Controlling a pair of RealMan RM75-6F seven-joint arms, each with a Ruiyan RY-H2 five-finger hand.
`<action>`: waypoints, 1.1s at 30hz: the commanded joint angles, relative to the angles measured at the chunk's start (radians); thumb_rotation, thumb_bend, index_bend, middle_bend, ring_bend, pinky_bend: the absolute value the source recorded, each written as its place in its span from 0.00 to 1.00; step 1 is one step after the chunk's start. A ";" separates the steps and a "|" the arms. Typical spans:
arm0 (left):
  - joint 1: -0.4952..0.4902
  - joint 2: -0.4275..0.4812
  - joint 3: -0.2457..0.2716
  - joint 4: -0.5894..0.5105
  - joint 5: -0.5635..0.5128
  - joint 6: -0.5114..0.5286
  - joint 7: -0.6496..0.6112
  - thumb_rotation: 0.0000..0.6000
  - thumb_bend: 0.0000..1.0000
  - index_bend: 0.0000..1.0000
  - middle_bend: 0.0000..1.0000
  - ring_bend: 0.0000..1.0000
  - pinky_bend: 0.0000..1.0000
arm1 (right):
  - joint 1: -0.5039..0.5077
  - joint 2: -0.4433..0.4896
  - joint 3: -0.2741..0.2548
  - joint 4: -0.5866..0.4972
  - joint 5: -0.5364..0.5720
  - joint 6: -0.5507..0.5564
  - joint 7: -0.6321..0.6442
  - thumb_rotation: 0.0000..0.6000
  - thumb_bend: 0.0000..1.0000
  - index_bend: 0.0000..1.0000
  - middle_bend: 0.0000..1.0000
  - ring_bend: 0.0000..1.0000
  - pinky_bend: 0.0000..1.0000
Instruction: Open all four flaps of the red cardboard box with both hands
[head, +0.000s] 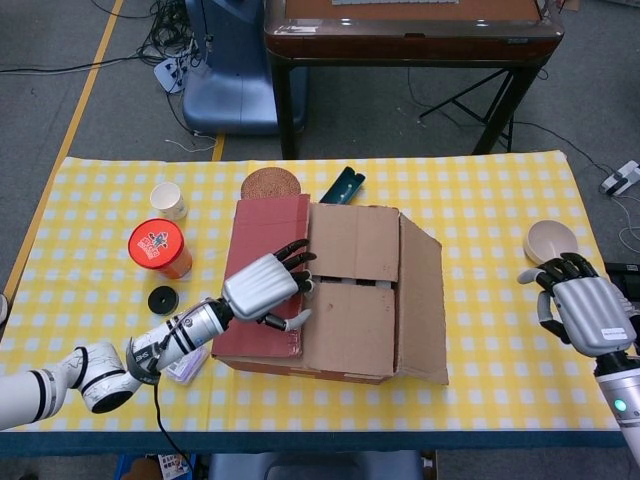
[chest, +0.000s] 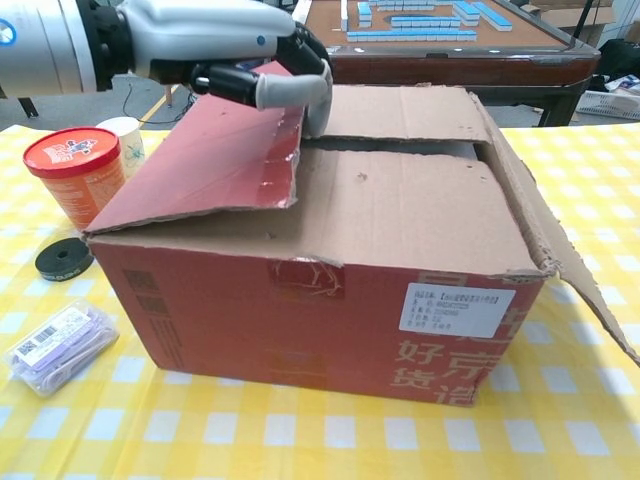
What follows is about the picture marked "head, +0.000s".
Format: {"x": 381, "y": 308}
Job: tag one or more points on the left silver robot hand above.
{"x": 260, "y": 287}

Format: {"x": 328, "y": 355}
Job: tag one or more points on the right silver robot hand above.
{"x": 590, "y": 310}

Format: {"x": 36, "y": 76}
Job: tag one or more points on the red-brown cardboard box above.
{"x": 350, "y": 325}

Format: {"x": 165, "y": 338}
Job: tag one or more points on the black flat device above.
{"x": 624, "y": 268}

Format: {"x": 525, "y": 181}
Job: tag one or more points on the beige bowl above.
{"x": 547, "y": 240}

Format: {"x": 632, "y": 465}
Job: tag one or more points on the black round disc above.
{"x": 163, "y": 301}

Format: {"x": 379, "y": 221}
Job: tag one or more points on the yellow checkered tablecloth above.
{"x": 500, "y": 350}

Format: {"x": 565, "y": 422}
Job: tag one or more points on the clear box with purple items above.
{"x": 192, "y": 367}

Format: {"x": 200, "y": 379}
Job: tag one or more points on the round woven brown coaster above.
{"x": 271, "y": 182}

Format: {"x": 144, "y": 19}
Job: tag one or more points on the orange canister with red lid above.
{"x": 156, "y": 243}

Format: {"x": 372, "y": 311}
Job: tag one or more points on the white paper cup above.
{"x": 167, "y": 200}

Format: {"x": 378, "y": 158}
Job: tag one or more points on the dark teal flat tray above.
{"x": 342, "y": 186}

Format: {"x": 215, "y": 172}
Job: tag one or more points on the blue machine base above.
{"x": 235, "y": 95}

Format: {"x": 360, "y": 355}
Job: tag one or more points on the colourful printed box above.
{"x": 170, "y": 467}

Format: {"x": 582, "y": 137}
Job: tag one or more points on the white power strip with plugs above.
{"x": 172, "y": 75}

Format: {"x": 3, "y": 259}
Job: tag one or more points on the brown wooden mahjong table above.
{"x": 415, "y": 42}

